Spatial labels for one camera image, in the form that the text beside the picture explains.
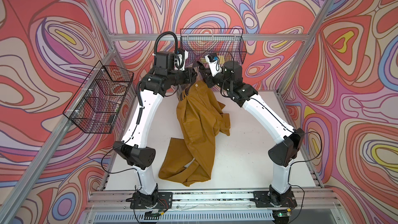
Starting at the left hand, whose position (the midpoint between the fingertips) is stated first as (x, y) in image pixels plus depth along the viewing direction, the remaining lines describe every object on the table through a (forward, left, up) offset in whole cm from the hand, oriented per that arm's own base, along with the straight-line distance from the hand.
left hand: (198, 73), depth 70 cm
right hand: (+4, -3, -3) cm, 6 cm away
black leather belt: (-2, +6, -10) cm, 12 cm away
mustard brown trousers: (-24, +5, -38) cm, 45 cm away
